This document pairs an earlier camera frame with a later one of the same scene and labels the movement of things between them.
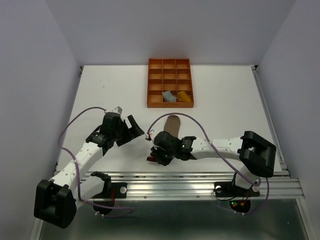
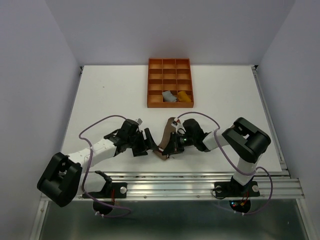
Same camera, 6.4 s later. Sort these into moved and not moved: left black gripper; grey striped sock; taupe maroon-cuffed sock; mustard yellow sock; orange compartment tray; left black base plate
Moved: left black gripper; taupe maroon-cuffed sock
Not moved: left black base plate; mustard yellow sock; grey striped sock; orange compartment tray
